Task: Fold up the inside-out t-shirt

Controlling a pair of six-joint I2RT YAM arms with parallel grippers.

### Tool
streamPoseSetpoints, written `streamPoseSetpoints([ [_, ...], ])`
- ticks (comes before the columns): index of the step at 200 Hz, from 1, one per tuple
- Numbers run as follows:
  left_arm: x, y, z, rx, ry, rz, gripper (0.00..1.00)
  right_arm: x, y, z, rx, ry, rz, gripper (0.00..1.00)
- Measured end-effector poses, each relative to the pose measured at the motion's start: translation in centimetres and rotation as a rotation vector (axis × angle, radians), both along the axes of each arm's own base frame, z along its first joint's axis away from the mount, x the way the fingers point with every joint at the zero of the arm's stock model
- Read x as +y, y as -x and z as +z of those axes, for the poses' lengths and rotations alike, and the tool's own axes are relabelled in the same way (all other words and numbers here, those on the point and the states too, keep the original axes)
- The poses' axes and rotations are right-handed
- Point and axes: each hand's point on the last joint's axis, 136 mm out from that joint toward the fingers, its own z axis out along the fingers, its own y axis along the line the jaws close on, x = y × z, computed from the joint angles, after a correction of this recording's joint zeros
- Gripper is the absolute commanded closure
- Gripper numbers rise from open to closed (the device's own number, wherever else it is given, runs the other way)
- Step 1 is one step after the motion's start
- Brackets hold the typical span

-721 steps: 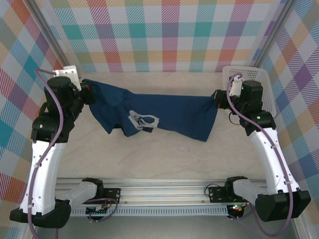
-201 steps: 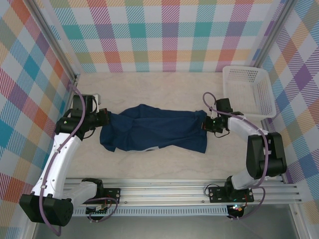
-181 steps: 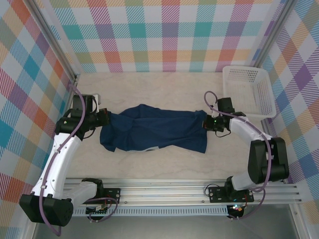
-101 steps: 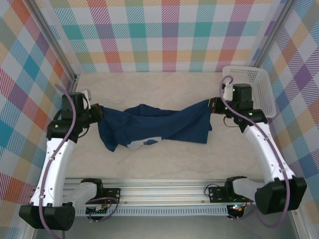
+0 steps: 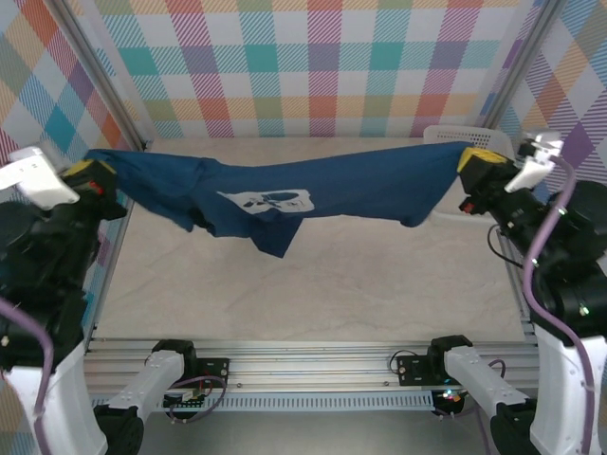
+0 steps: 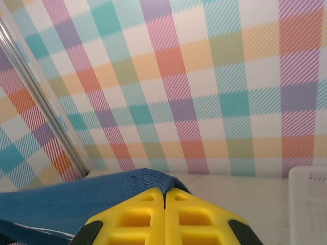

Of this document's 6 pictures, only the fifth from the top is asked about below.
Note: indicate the white plastic mesh basket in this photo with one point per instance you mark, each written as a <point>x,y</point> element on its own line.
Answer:
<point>483,135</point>

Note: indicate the navy blue t-shirt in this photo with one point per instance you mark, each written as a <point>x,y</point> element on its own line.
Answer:
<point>332,189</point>

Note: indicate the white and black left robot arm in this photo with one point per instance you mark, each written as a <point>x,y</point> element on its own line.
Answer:
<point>142,379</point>

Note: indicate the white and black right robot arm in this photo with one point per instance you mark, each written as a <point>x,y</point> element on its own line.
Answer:
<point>474,374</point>

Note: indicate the small circuit board with LEDs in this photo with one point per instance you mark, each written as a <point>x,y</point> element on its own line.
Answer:
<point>450,397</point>

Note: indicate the grey metal sheet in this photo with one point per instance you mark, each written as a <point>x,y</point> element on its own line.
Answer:
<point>308,436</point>

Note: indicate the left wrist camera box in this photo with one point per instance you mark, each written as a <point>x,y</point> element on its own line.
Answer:
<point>33,177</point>

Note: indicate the aluminium corner post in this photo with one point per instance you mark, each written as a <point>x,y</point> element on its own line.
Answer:
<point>102,76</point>
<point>514,71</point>

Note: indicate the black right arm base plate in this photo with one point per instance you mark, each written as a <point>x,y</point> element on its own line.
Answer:
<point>417,372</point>

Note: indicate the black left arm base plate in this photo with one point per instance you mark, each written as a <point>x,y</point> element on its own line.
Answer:
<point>213,369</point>

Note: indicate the aluminium mounting rail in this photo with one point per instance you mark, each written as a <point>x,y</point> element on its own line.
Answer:
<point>308,367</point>

